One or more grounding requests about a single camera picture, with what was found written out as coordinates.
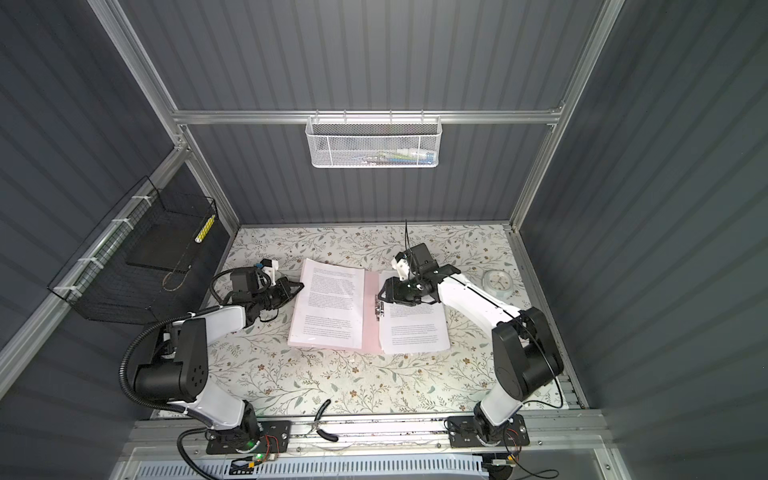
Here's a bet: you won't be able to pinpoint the metal folder clip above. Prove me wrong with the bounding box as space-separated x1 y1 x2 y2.
374 297 384 320

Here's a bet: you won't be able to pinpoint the printed white paper sheet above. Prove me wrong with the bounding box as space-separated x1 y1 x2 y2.
288 259 365 350

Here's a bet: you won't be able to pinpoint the white wire mesh basket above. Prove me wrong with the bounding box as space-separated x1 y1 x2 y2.
305 118 443 169

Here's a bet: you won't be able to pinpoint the black wire mesh basket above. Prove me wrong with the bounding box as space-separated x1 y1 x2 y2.
48 182 218 325

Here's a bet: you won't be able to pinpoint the black corrugated cable hose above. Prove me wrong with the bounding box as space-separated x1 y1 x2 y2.
117 266 253 480

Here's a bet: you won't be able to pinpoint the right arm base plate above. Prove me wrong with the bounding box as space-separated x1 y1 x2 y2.
443 414 530 448

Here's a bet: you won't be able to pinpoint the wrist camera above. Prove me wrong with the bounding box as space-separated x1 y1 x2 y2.
259 259 279 285
391 254 411 281

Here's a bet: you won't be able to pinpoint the black pad in basket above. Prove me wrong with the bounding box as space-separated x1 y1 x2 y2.
126 224 202 273

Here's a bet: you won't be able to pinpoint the white ventilated cable duct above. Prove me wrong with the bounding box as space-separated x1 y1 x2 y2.
135 454 490 480

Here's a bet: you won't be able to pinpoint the black handled pliers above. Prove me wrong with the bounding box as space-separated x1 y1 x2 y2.
311 398 341 444

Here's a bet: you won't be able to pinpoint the white round tape dispenser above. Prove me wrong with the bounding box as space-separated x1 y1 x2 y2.
482 270 515 300

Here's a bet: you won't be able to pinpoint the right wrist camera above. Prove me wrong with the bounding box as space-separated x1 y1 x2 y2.
391 254 411 281

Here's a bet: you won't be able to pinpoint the pink file folder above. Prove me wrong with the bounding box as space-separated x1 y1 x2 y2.
286 266 452 355

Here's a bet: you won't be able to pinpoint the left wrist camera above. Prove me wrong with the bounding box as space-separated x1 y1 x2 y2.
259 259 279 285

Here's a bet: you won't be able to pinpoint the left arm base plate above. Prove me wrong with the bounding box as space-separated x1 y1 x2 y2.
206 420 292 455

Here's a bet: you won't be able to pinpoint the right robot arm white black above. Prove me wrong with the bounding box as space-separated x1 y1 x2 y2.
377 243 564 445

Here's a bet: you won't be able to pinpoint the yellow marker in basket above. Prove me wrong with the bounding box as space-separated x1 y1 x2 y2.
194 214 217 244

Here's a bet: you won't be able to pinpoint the pens in white basket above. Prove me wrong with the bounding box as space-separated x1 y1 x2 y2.
352 148 438 167

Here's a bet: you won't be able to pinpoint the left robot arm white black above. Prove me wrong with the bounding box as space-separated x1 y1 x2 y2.
119 259 304 451

